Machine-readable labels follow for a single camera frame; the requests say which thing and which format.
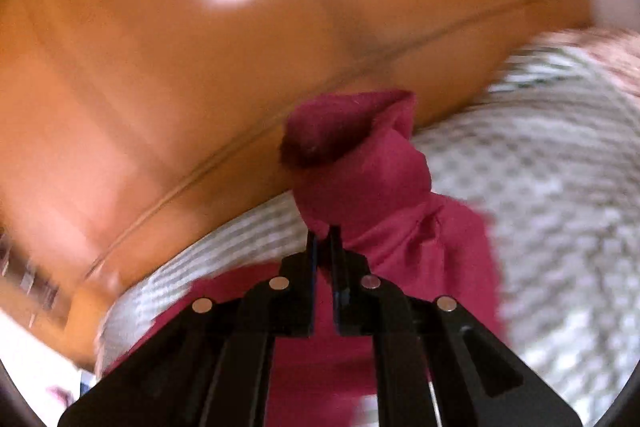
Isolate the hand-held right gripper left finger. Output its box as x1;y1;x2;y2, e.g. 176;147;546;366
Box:
57;231;319;427

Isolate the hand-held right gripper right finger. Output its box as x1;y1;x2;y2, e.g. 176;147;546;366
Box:
328;226;584;427

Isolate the red garment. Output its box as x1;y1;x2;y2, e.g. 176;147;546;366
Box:
100;89;506;427

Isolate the green checked bed sheet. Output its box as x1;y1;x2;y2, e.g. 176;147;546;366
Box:
95;42;640;427

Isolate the wooden panelled cabinet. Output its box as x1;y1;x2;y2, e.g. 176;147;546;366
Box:
0;0;596;368

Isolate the pink floral cloth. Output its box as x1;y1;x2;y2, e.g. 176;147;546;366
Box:
530;27;640;98

